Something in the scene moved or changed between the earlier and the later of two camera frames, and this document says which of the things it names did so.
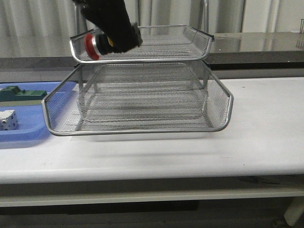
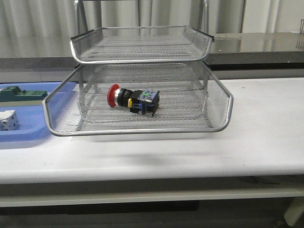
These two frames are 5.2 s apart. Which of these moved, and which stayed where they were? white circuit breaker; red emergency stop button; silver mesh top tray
Moved: red emergency stop button
Stayed: white circuit breaker; silver mesh top tray
